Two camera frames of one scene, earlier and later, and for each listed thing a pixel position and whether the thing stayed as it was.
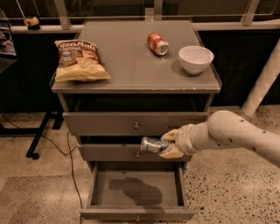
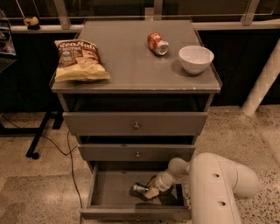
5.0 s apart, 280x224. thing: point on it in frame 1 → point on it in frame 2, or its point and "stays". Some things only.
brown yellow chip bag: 79,60 stays
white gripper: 183,139 → 161,182
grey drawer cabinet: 161,78 stays
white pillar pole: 265,80 stays
